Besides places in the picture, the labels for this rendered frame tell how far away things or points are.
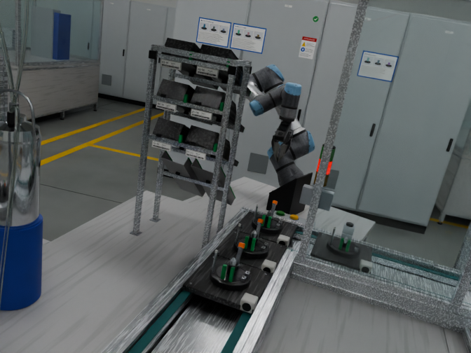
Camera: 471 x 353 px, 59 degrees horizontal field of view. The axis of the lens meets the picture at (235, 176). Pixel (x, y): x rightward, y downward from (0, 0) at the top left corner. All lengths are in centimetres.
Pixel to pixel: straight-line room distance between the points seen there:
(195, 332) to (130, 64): 845
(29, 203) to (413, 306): 136
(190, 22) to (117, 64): 492
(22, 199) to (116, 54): 839
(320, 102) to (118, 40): 582
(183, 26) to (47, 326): 392
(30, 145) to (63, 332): 54
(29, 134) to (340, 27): 381
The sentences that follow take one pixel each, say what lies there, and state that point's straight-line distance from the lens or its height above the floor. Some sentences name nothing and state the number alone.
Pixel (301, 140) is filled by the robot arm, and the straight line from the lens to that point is 234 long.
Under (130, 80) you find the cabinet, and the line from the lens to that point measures 950.
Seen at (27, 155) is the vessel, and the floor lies 135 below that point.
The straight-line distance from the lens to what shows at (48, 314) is 145.
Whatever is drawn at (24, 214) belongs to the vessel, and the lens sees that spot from 133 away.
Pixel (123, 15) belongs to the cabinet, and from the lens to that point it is 953.
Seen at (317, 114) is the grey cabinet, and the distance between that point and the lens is 469.
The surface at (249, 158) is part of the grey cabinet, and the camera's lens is 484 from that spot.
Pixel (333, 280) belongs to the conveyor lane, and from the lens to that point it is 173.
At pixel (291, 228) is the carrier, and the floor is 97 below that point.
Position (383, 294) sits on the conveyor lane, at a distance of 174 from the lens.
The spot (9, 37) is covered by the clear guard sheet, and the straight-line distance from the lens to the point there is 651.
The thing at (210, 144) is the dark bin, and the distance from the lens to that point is 167.
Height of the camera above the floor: 174
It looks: 18 degrees down
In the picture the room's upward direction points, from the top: 10 degrees clockwise
